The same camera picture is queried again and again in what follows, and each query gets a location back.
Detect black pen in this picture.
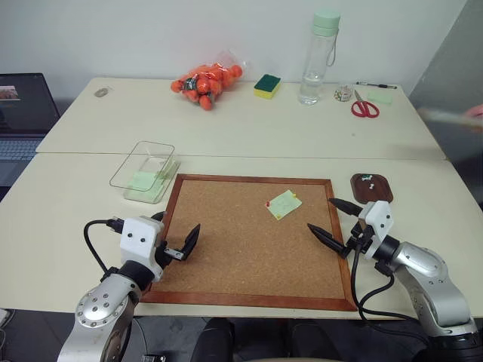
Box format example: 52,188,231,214
355,81,398,91

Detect green notes stack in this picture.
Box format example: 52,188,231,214
126,160,179,201

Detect red handled scissors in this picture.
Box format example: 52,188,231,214
350,89,380,119

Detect green sticky note pad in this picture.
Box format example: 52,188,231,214
366,90,394,105

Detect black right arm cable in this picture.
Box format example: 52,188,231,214
349,241,432,345

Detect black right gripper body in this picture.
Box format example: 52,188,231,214
345,219,374,262

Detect clear plastic pushpin container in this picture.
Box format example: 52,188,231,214
332,85,354,103

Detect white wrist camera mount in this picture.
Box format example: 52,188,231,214
119,216,166,282
357,200,395,261

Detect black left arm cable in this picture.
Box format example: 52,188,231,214
83,216,126,282

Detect clear plastic box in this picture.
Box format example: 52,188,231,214
109,140,182,205

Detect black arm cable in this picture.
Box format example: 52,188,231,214
83,216,126,282
349,241,432,345

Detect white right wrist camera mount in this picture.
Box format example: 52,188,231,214
357,200,395,261

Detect dark rounded shape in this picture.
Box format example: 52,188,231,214
288,319,343,362
189,318,235,362

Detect dark laptop computer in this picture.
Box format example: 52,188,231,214
0,72,62,188

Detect green sticky note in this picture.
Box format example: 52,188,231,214
266,189,303,221

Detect dark wooden tray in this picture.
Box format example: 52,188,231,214
349,173,395,203

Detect bag of orange fruits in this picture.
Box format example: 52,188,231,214
170,50,251,112

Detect wood-framed cork board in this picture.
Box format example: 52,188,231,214
138,173,358,312

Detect clear bottle green lid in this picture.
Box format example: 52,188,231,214
298,10,342,106

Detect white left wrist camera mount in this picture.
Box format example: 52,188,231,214
119,216,166,282

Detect yellow green sponge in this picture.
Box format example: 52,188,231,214
253,73,282,101

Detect blurred pale stick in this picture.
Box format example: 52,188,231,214
417,103,483,133

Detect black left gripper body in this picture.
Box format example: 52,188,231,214
152,240,171,271

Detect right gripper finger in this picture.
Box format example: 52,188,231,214
306,222,350,259
328,198,363,217

